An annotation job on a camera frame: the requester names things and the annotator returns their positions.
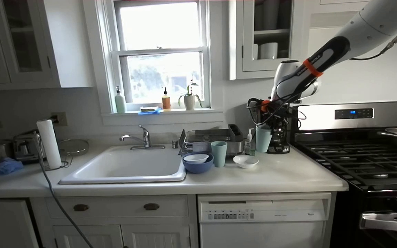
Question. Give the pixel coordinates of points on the teal single cup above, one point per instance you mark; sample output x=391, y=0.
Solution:
x=220, y=149

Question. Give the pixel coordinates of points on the white upper wall cabinet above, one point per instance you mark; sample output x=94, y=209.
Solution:
x=265, y=32

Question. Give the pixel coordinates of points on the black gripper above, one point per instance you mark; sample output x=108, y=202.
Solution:
x=263, y=112

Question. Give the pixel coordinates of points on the white potted plant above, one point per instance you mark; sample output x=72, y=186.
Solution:
x=190, y=100

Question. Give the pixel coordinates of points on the small white bowl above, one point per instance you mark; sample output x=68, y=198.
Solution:
x=246, y=162

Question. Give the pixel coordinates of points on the white left upper cabinet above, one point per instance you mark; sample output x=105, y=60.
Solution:
x=45, y=45

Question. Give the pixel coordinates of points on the blue bowl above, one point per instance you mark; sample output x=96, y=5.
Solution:
x=198, y=163

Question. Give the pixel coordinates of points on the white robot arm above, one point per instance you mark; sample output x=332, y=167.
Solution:
x=373, y=25

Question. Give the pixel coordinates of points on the orange soap bottle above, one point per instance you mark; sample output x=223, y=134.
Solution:
x=166, y=100

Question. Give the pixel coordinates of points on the black gas stove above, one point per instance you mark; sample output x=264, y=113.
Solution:
x=359, y=144

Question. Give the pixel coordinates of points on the white dishwasher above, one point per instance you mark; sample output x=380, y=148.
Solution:
x=265, y=221

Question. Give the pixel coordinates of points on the chrome faucet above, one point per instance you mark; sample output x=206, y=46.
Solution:
x=145, y=137

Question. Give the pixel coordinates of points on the white kitchen sink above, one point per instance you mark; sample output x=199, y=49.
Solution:
x=125, y=166

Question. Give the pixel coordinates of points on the blue sponge on sill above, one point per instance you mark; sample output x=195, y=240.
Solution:
x=150, y=111

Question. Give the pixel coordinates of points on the dish drying rack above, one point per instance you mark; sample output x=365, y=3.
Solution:
x=199, y=141

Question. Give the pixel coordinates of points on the blue cloth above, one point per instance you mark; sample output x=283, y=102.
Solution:
x=9, y=166

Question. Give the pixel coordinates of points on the clear hand soap bottle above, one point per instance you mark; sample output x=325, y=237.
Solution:
x=250, y=142

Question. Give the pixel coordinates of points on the green soap bottle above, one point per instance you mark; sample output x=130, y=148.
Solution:
x=119, y=101

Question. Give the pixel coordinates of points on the silver toaster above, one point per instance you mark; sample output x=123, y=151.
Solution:
x=26, y=147

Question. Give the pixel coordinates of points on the white base cabinet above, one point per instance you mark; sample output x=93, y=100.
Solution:
x=99, y=222

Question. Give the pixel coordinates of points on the paper towel roll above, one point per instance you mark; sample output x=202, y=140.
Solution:
x=50, y=144

